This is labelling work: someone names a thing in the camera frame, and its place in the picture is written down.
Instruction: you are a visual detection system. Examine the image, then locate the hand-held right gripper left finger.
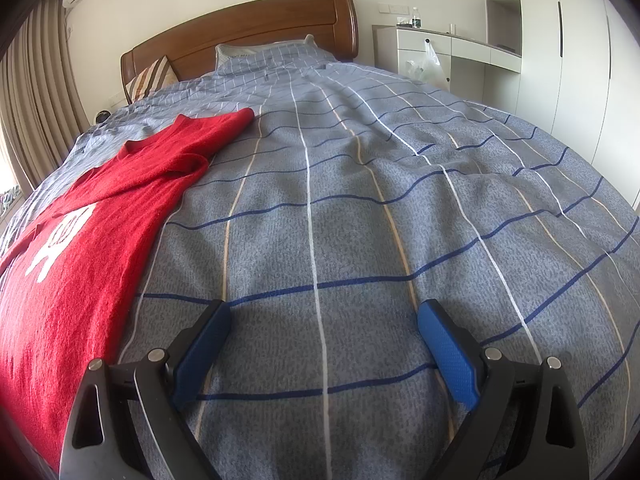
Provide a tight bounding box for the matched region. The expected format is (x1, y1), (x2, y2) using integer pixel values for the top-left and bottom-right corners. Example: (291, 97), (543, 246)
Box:
(59, 299), (232, 480)

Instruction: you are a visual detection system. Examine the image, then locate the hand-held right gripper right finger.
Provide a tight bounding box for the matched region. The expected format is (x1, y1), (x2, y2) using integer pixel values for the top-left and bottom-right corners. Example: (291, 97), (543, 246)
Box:
(417, 299), (591, 480)

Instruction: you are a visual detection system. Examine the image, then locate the red sweater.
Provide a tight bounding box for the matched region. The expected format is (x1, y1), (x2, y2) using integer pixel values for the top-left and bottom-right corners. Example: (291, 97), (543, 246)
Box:
(0, 107), (256, 472)

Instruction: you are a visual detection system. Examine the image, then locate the blue checked duvet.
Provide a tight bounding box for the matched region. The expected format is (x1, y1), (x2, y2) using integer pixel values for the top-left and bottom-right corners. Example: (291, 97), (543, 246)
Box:
(0, 42), (640, 480)

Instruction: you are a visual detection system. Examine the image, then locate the striped pillow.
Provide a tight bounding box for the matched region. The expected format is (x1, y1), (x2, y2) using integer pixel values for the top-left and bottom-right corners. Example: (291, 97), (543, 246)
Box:
(127, 56), (178, 104)

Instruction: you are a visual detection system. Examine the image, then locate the white plastic bag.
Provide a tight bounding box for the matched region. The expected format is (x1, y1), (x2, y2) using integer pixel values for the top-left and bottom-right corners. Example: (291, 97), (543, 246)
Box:
(405, 40), (446, 91)

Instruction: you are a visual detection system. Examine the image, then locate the grey white pillow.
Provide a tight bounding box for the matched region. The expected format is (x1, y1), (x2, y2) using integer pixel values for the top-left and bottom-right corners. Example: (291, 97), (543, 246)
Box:
(215, 34), (319, 69)

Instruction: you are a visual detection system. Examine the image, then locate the white desk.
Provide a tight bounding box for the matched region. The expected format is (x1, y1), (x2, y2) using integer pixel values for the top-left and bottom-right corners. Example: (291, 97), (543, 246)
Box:
(375, 25), (523, 95)

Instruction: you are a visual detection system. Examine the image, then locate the beige curtain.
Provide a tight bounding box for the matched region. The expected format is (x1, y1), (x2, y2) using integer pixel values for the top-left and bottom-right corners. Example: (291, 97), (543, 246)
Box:
(0, 0), (94, 196)

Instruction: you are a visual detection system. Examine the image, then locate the white wardrobe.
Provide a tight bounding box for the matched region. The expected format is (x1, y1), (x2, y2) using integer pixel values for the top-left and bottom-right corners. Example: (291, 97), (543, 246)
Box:
(479, 0), (640, 161)

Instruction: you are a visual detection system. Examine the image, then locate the wooden headboard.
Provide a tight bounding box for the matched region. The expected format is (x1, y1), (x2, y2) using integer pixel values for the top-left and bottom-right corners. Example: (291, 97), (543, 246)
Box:
(120, 0), (360, 107)

